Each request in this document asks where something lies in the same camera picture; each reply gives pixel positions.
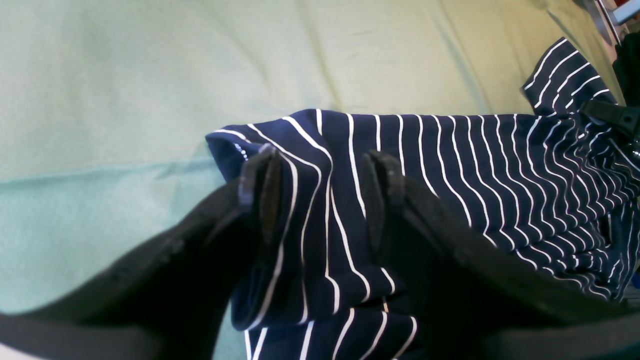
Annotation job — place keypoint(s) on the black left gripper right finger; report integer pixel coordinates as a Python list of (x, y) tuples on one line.
[(473, 301)]

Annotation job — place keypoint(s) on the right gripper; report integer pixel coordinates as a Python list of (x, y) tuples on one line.
[(623, 119)]

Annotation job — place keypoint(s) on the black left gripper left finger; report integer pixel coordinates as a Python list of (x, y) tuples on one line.
[(166, 298)]

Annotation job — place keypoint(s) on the navy white striped T-shirt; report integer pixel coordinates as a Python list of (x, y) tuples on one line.
[(549, 188)]

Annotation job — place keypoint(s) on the green table cloth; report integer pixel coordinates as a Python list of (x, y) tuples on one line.
[(105, 104)]

